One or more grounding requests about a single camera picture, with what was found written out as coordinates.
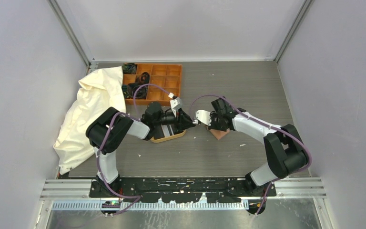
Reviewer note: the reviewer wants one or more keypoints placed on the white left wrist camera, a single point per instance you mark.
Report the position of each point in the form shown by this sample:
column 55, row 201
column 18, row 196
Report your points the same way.
column 176, row 105

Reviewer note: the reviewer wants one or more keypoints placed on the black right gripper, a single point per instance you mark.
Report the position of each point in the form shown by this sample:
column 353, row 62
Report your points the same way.
column 213, row 116

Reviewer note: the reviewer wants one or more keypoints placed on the tan leather card holder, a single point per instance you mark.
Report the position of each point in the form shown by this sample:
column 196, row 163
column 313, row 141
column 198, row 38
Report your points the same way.
column 218, row 134

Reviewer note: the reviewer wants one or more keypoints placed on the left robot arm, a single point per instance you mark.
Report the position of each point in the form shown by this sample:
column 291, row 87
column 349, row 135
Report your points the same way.
column 107, row 132

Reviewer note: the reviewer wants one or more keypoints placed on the orange compartment organizer tray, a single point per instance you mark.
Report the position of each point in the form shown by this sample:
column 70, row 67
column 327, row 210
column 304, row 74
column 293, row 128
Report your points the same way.
column 161, row 79

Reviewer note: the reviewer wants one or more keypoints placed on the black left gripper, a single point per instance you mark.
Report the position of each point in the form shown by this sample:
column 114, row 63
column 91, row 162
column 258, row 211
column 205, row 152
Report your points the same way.
column 182, row 120

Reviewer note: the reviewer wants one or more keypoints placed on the black credit card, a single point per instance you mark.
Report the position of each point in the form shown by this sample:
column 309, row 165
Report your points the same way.
column 158, row 132

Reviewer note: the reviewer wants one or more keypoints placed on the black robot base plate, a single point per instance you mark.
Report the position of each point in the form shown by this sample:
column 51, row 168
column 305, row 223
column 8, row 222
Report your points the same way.
column 190, row 189

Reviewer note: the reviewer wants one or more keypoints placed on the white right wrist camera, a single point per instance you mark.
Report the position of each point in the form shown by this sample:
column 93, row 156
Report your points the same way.
column 202, row 117

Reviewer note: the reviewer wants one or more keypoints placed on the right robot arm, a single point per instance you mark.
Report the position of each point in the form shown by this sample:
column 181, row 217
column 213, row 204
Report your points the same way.
column 284, row 149

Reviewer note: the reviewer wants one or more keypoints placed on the yellow oval tray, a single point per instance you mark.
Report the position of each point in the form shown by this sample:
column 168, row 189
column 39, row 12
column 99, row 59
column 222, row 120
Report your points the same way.
column 175, row 136

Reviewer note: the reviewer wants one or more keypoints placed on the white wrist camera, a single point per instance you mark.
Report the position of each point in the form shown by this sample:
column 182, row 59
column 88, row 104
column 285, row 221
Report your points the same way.
column 202, row 117
column 176, row 105

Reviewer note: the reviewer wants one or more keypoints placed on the aluminium front rail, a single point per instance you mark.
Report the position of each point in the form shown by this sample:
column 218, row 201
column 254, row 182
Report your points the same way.
column 86, row 194

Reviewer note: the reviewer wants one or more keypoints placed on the black coiled cable large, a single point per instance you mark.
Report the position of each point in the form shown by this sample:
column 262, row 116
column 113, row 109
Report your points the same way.
column 134, row 90

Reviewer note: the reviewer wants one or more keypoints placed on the cream cloth bag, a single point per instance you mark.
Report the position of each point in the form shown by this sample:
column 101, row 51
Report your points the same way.
column 98, row 91

